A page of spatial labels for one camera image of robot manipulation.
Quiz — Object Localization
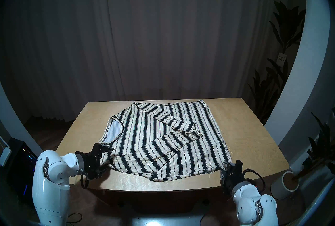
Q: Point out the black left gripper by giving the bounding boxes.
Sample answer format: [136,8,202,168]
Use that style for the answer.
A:
[79,144,115,178]

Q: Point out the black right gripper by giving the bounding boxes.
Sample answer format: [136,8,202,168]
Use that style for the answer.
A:
[221,162,247,192]

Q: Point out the cream black striped shirt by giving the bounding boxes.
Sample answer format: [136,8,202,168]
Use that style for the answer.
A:
[99,100,233,182]

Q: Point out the white round plant pot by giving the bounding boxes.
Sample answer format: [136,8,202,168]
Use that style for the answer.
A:
[270,171,299,200]

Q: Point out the grey metal base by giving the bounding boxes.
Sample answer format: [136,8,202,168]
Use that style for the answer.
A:
[126,215,207,226]

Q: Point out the black computer tower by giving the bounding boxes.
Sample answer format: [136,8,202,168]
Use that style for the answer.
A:
[5,138,40,202]

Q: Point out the small dark potted plant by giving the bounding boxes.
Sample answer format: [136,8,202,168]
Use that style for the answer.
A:
[291,108,335,181]

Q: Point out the white curved arch pillar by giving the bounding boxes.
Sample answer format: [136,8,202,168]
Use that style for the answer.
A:
[264,0,331,147]
[0,81,43,156]

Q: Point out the grey pleated curtain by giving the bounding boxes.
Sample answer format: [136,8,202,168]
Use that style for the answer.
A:
[3,0,305,124]

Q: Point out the tall dark leafy plant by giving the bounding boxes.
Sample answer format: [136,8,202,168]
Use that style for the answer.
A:
[247,0,306,124]

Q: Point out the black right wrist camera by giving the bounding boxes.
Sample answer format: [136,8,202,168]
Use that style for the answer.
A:
[234,160,244,176]

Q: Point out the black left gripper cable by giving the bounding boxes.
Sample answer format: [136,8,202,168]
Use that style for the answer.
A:
[80,170,91,189]

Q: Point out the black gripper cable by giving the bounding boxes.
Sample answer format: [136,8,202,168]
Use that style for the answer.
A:
[80,170,91,189]
[243,169,265,192]

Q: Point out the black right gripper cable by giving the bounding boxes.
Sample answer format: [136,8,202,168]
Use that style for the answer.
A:
[243,169,265,192]

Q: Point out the black floor cables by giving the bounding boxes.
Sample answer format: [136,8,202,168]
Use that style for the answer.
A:
[67,212,83,224]

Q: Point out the small white wall device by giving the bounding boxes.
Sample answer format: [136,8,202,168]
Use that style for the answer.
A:
[0,147,12,167]

